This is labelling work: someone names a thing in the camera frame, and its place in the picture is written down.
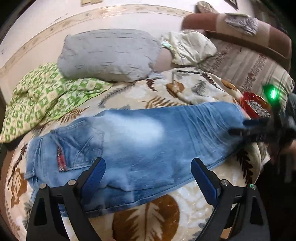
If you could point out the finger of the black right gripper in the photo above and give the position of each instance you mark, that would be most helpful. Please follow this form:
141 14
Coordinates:
251 135
256 122

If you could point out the grey quilted pillow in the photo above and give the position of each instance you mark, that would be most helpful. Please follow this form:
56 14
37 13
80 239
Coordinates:
121 55

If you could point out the cream leaf pattern blanket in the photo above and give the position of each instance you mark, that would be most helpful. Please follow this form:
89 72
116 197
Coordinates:
178 215

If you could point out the framed wall picture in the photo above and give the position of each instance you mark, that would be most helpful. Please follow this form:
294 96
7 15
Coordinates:
232 3

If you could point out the red round basket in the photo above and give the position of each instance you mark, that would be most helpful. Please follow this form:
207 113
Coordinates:
251 96

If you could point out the striped floral mattress cover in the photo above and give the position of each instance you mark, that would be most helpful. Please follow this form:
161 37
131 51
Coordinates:
248 70

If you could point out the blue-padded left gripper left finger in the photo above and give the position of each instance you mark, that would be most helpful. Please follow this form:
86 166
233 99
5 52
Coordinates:
45 221

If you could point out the grey patterned folded cloth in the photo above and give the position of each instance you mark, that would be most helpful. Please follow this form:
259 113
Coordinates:
262 113

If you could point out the green patterned cloth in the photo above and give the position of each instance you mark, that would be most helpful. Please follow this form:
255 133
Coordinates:
44 95

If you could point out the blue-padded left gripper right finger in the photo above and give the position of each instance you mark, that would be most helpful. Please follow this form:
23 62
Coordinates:
238 208

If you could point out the cream floral crumpled sheet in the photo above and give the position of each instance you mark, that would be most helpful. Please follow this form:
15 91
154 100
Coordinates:
188 47

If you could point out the pink pillow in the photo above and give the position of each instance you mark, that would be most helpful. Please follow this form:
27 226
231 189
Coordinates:
163 62

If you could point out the blue denim jeans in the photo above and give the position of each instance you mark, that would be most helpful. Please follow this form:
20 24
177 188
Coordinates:
148 152

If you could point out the grey cloth on footboard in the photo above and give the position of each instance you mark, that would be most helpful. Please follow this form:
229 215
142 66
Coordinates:
243 23

